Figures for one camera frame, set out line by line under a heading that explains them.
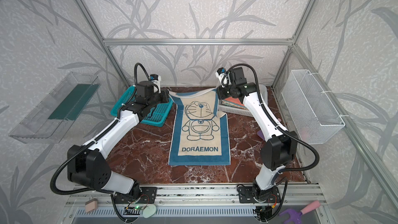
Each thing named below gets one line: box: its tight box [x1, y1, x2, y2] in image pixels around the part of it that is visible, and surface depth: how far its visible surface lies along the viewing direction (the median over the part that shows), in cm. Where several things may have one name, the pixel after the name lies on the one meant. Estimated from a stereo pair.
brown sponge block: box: [84, 198, 98, 214], surface depth 72 cm
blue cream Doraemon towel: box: [168, 87, 231, 166], surface depth 95 cm
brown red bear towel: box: [221, 96, 249, 110], surface depth 107 cm
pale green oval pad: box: [142, 204, 157, 219], surface depth 70 cm
